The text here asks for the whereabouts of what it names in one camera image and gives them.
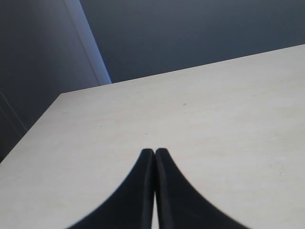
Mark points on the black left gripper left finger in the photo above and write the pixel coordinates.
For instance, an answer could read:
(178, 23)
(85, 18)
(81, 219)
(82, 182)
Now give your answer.
(131, 204)

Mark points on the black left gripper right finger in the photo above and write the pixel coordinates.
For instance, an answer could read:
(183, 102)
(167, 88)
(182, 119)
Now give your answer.
(179, 205)

